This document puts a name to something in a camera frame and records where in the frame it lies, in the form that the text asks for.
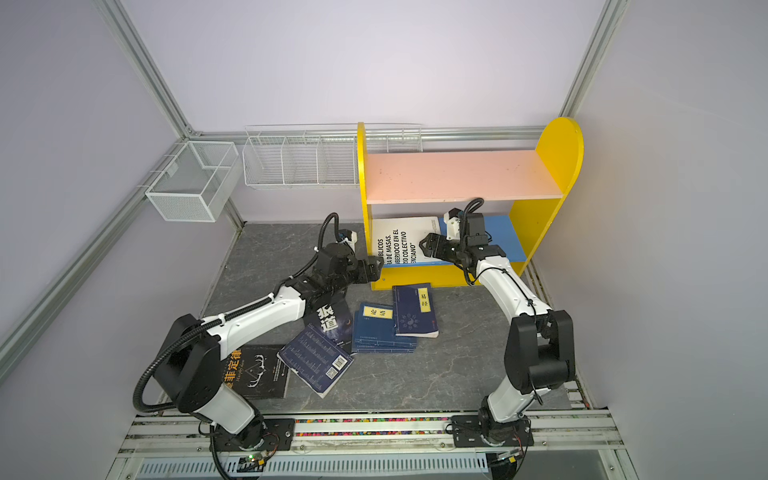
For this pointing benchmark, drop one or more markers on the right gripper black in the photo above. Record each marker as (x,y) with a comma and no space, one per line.
(434,240)

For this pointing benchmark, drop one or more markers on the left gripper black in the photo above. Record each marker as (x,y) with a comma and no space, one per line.
(373,269)

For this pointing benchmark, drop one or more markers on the white Spanish text book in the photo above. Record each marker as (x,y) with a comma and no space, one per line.
(397,240)

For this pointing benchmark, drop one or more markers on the blue Lunyu book yellow label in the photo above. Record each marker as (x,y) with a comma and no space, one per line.
(374,331)

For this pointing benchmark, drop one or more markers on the navy Yijing book yellow label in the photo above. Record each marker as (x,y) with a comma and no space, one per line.
(414,313)

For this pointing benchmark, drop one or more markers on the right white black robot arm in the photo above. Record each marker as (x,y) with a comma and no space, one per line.
(539,354)

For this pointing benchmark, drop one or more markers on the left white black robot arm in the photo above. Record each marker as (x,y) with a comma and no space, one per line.
(187,372)

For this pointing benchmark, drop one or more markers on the yellow pink blue bookshelf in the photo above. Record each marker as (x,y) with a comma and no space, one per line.
(523,192)

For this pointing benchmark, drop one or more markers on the black book white characters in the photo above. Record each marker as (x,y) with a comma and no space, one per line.
(335,321)

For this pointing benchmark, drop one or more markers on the navy book with QR code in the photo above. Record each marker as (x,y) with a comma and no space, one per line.
(317,361)

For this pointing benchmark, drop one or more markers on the black book gold characters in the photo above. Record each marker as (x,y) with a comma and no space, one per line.
(256,372)

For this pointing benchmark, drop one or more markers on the white mesh box basket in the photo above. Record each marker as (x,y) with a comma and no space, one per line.
(197,182)

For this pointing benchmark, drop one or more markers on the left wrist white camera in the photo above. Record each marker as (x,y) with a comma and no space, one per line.
(347,237)

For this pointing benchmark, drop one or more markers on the white wire divider rack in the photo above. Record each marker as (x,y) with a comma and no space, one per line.
(284,155)

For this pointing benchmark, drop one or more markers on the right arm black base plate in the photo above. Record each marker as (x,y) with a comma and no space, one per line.
(481,430)

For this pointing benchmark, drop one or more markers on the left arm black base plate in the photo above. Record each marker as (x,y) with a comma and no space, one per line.
(271,434)

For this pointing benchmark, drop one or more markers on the aluminium mounting rail frame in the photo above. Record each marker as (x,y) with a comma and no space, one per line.
(331,446)

